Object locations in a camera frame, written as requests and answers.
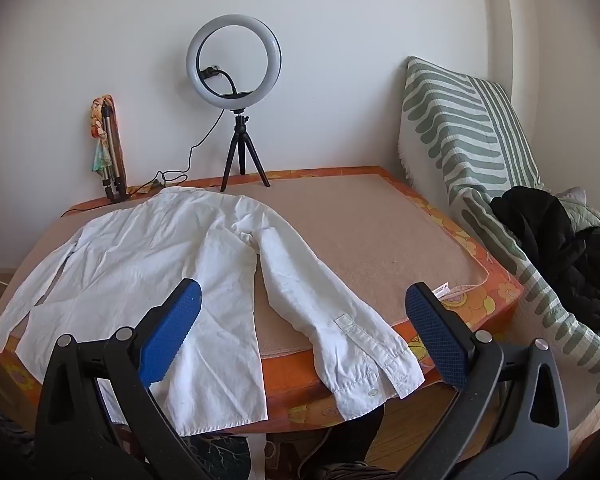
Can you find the green patterned white blanket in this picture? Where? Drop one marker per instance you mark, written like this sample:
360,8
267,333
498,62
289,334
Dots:
455,125

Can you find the folded metal tripod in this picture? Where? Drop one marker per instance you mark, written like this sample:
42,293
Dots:
111,160

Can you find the colourful scarf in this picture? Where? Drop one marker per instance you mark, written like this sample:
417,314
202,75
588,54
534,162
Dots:
99,125

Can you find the tiger striped pants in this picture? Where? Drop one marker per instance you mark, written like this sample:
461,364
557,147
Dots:
355,472

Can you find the orange floral tablecloth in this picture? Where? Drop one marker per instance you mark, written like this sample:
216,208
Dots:
500,295

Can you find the grey quilted jacket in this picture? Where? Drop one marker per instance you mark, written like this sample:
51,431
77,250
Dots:
580,210

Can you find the white shirt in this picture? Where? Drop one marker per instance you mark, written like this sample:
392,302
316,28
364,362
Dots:
155,260

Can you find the tree print cloth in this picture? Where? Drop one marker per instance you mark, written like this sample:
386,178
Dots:
220,455

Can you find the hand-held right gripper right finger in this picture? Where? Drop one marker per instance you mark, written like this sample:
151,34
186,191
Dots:
437,335

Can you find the beige mat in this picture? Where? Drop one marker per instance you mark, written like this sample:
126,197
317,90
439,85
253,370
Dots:
370,230

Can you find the black jacket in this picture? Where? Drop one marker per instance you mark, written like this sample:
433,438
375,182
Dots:
540,230

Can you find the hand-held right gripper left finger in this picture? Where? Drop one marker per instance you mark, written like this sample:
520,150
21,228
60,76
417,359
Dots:
172,330

